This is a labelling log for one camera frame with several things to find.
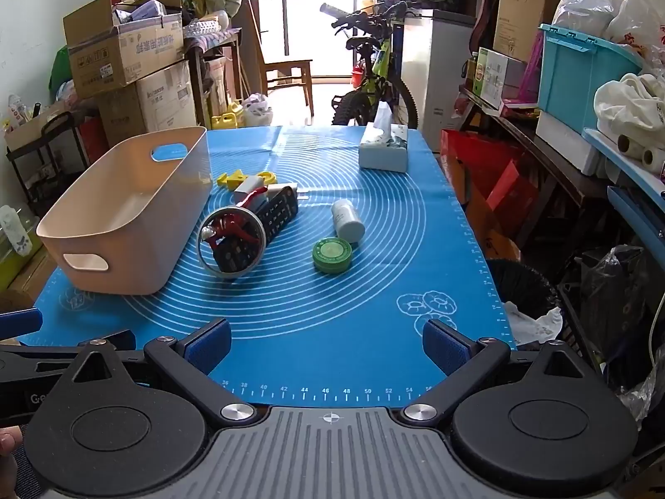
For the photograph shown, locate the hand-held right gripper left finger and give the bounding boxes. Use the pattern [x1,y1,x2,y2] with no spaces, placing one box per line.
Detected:
[61,318,259,423]

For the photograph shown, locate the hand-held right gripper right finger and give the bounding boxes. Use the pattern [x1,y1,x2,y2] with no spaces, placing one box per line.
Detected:
[400,318,603,423]

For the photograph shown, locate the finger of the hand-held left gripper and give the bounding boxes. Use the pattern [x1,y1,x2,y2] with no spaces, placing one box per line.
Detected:
[0,308,43,342]
[78,329,137,353]

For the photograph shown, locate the beige plastic basket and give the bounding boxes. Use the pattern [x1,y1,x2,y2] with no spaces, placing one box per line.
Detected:
[36,126,213,296]

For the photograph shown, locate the person's left hand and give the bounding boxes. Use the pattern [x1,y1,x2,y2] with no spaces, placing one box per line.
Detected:
[0,423,25,474]

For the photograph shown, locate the green clear container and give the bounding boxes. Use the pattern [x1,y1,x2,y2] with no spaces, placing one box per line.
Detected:
[0,239,42,292]

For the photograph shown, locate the blue silicone mat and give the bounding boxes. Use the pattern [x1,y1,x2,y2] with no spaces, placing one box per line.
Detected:
[32,125,517,407]

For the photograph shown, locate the clear round container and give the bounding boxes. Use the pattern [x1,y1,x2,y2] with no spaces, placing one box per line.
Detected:
[196,207,267,280]

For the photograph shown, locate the black trash bin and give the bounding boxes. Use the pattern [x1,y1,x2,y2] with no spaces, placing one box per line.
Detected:
[485,258,564,351]

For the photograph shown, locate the green round tin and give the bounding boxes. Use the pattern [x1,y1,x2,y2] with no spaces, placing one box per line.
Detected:
[312,237,353,274]

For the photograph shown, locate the black remote control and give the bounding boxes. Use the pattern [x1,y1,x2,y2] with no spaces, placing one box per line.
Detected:
[214,186,300,272]

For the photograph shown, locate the white pill bottle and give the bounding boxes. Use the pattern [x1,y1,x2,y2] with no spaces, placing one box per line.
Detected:
[331,198,365,244]

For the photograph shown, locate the white adapter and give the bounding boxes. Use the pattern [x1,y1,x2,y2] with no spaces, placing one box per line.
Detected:
[232,177,268,198]

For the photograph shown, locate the white charger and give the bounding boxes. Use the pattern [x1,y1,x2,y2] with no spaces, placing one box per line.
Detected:
[267,183,307,201]

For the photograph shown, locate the red bag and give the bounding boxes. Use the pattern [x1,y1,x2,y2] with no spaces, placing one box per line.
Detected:
[441,129,536,240]

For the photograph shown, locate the small cardboard box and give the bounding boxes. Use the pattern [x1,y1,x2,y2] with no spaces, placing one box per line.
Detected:
[5,101,71,151]

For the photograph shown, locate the tissue box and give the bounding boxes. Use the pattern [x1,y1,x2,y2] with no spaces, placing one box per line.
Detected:
[358,101,409,173]

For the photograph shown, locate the black cart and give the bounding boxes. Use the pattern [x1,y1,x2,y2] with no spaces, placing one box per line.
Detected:
[5,109,86,219]

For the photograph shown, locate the yellow jug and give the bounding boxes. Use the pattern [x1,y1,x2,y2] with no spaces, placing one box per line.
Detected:
[208,104,245,131]

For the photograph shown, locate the dark wooden shelf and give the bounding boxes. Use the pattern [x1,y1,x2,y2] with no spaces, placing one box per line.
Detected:
[460,86,614,250]

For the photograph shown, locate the white foam box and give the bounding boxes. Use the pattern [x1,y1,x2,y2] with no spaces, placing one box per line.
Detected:
[535,111,606,176]

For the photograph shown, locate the large cardboard box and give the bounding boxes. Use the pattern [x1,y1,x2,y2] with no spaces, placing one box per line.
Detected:
[96,59,197,146]

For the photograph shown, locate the white plastic bag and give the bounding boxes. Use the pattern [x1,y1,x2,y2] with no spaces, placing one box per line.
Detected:
[243,94,273,128]

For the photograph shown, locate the white freezer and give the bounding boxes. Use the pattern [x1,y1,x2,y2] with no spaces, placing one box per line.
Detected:
[402,9,476,138]

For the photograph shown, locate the paper rolls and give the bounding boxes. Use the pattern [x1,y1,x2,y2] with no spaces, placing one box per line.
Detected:
[616,134,665,178]

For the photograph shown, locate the green white box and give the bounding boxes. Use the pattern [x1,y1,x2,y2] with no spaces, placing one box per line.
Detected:
[475,47,528,110]

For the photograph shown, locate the wooden chair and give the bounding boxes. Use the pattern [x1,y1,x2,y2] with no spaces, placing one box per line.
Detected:
[248,0,315,118]

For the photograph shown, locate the open cardboard box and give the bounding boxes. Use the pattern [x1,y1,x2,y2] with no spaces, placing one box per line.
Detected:
[63,0,185,99]

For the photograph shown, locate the green black bicycle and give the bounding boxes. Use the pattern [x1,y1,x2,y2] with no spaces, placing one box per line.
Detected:
[319,2,419,128]

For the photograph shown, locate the teal storage bin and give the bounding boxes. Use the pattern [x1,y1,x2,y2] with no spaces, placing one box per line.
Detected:
[537,23,645,136]

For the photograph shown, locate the white cloth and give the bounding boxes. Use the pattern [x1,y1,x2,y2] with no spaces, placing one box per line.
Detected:
[594,74,665,138]

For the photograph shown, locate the dark wooden table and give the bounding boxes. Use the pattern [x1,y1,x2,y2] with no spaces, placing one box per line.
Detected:
[184,26,245,131]

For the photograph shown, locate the tall cardboard box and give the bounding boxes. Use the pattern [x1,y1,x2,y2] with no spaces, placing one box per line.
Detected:
[493,0,572,63]

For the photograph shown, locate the white plastic bags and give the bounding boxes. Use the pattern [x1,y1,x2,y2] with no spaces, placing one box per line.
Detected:
[552,0,665,58]

